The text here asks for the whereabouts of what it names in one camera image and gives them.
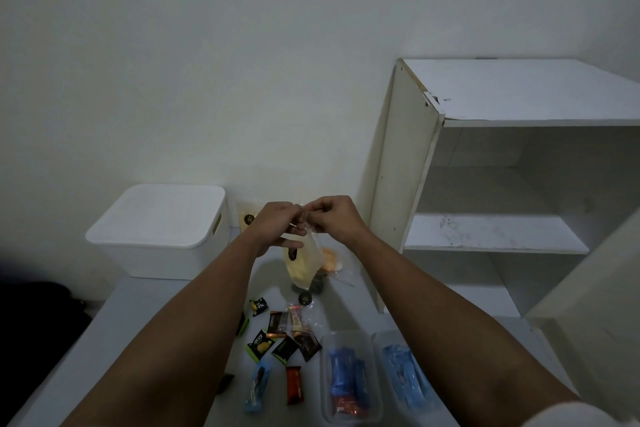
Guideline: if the person's left hand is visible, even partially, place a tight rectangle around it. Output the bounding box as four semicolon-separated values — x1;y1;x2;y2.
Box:
249;201;306;258

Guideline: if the person's right hand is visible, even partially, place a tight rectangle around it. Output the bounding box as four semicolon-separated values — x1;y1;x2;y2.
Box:
302;195;371;248

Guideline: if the clear bag of yellow snacks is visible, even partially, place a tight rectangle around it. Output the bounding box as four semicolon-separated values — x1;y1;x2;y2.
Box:
283;226;326;291

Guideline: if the person's right forearm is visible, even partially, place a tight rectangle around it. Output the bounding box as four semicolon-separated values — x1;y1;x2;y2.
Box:
347;229;583;427

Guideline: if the person's left forearm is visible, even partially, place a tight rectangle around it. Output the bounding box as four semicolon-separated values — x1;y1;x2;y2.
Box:
62;234;268;427

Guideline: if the orange snack packet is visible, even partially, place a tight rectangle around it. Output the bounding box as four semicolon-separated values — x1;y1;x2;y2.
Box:
320;247;346;275

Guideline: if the clear packet with black sticker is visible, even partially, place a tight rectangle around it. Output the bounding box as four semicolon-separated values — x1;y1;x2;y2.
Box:
235;199;267;233

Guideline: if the pink red snack packet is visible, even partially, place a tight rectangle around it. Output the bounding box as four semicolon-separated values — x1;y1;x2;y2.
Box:
287;305;306;335

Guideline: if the brown snack packet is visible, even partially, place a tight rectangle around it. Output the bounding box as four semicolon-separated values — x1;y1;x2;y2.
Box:
266;311;289;339

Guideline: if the large black green snack packet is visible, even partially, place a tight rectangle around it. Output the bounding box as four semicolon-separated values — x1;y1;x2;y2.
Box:
245;329;276;363

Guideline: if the white storage bin with lid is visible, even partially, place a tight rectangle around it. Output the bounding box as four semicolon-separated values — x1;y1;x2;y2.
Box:
85;184;231;281

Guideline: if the orange brown bar packet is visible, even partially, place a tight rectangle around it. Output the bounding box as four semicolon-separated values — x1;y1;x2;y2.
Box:
285;366;304;406

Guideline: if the blue wafer packet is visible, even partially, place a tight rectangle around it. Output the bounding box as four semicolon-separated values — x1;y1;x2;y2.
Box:
243;361;274;415

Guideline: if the clear plastic container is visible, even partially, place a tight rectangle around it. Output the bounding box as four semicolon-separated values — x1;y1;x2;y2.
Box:
372;329;447;413
319;331;384;427

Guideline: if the light blue snack packet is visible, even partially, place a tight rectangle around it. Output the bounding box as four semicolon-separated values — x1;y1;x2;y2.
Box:
402;362;432;411
382;345;418;400

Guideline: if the white open shelf cabinet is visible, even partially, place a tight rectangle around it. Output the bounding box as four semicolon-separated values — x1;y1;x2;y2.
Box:
369;58;640;318

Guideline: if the white cabinet door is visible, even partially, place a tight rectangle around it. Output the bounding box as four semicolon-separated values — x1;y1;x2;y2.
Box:
524;206;640;427

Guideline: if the person's white sleeve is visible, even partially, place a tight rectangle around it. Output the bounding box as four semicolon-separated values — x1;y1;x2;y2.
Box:
519;401;623;427

